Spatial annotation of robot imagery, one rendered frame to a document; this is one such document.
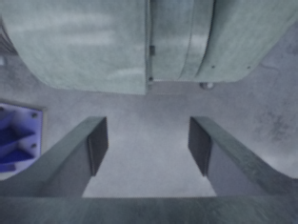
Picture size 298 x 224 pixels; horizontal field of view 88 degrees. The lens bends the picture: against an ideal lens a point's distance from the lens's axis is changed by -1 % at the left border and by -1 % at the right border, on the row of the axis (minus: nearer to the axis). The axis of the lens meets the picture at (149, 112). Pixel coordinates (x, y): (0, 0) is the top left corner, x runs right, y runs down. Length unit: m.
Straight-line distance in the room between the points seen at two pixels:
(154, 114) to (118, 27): 1.25
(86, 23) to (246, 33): 0.24
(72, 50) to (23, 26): 0.08
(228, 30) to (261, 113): 1.57
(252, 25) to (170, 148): 1.42
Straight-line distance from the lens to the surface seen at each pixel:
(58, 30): 0.29
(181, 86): 1.12
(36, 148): 1.88
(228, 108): 1.63
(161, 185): 1.85
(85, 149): 0.17
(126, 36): 0.26
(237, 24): 0.29
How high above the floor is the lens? 1.41
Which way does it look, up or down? 75 degrees down
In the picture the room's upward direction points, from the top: 176 degrees clockwise
